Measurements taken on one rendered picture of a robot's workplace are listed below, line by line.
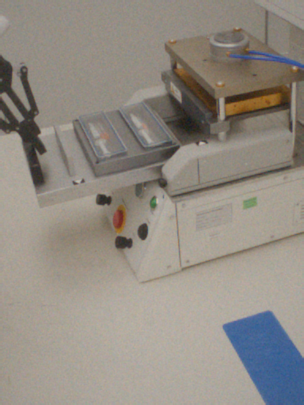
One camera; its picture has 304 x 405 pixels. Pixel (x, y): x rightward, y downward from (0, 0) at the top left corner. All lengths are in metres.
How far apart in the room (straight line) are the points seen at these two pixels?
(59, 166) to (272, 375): 0.54
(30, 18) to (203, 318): 1.74
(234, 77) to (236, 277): 0.38
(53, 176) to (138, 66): 1.59
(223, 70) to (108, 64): 1.55
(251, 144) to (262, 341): 0.35
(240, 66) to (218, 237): 0.33
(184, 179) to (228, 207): 0.12
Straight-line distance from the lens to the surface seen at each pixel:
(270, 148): 1.15
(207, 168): 1.11
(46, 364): 1.10
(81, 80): 2.69
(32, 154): 1.15
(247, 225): 1.21
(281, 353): 1.07
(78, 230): 1.37
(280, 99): 1.19
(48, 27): 2.60
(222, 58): 1.19
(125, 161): 1.12
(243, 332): 1.10
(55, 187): 1.11
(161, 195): 1.15
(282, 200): 1.22
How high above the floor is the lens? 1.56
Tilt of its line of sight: 35 degrees down
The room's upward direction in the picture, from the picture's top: 6 degrees counter-clockwise
